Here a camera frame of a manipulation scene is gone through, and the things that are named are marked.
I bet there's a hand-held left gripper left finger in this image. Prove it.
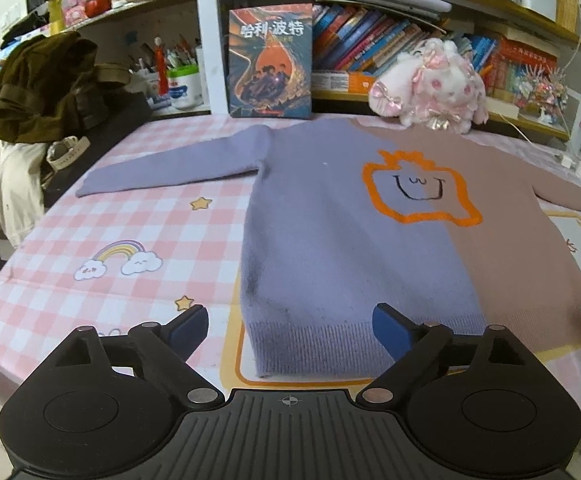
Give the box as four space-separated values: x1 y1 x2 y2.
53 304 224 409

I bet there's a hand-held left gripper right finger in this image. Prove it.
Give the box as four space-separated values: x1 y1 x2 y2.
362 303 532 405

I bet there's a purple and pink sweater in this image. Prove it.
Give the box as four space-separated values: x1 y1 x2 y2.
75 119 581 379

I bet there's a pink checked table cover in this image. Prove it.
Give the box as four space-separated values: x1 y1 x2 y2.
0 112 581 417

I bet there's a beige wrist watch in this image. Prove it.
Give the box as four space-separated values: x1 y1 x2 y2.
45 136 91 170

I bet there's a black chair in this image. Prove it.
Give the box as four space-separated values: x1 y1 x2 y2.
0 92 154 275

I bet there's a colourful flower ornament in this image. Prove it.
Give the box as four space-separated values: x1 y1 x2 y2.
520 66 569 124

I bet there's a beige cloth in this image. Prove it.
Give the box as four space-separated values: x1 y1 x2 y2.
0 135 47 249

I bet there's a white pen holder cup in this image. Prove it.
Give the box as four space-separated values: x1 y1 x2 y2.
168 64 202 110

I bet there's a white and pink plush toy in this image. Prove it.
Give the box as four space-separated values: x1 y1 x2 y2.
369 37 489 134

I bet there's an orange and white box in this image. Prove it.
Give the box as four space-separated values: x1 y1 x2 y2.
311 69 378 96

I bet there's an illustrated dark book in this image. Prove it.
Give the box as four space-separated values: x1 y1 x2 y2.
226 4 314 120

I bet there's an olive green jacket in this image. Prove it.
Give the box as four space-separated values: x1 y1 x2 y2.
0 31 131 144

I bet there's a row of colourful books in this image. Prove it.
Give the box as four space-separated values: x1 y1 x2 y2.
311 4 561 111

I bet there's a wooden bookshelf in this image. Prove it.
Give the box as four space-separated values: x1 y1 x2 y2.
195 0 581 142

